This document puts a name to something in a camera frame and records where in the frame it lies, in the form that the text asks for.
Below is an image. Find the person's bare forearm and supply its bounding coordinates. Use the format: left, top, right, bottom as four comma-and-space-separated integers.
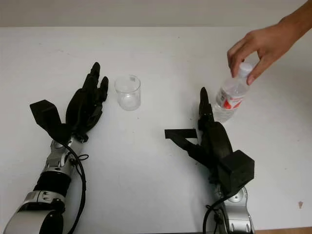
278, 9, 312, 49

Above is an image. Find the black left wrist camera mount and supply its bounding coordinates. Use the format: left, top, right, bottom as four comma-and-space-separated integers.
29, 99, 74, 144

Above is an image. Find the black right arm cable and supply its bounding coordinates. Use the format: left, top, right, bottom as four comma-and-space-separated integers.
203, 192, 230, 234

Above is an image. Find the clear glass cup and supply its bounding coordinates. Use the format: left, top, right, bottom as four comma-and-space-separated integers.
114, 75, 142, 112

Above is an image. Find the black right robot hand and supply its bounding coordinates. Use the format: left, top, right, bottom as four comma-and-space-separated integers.
170, 87, 234, 182

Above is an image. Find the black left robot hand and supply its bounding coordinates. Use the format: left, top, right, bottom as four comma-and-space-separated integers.
65, 62, 110, 143

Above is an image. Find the clear plastic water bottle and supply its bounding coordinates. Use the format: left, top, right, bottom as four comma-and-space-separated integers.
212, 62, 254, 123

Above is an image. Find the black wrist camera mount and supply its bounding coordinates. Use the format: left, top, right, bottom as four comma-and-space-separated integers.
217, 150, 255, 196
29, 99, 74, 144

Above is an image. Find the person's bare hand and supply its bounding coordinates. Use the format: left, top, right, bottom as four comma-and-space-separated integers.
227, 22, 302, 86

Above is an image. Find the black tape rectangle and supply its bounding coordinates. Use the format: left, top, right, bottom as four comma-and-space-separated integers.
164, 129, 197, 140

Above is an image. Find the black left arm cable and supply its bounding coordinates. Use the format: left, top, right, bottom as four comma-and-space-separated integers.
63, 143, 90, 234

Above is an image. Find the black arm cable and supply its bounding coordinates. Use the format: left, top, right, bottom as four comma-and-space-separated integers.
203, 192, 230, 234
63, 143, 90, 234

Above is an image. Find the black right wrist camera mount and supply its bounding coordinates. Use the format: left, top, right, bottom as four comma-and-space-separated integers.
217, 150, 255, 196

